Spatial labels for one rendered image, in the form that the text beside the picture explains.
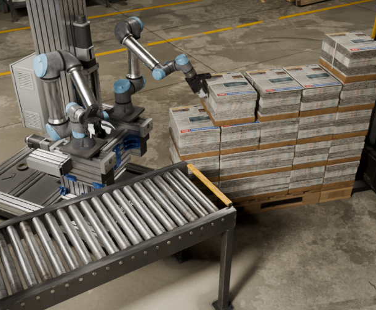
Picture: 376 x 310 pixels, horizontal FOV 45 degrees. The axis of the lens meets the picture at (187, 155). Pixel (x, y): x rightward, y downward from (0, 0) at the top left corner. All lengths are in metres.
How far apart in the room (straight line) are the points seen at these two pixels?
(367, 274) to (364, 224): 0.51
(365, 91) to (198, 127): 1.22
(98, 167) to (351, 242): 1.92
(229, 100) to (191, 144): 0.39
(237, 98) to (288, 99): 0.38
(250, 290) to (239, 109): 1.20
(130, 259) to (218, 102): 1.26
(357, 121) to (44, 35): 2.26
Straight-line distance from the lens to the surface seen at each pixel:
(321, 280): 3.27
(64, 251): 2.28
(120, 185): 2.62
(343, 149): 3.64
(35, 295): 2.15
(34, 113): 3.25
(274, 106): 3.15
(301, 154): 3.48
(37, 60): 2.62
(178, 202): 2.47
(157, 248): 2.26
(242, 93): 3.04
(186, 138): 3.05
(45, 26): 2.94
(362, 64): 3.35
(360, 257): 3.50
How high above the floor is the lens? 2.38
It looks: 34 degrees down
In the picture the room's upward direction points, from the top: straight up
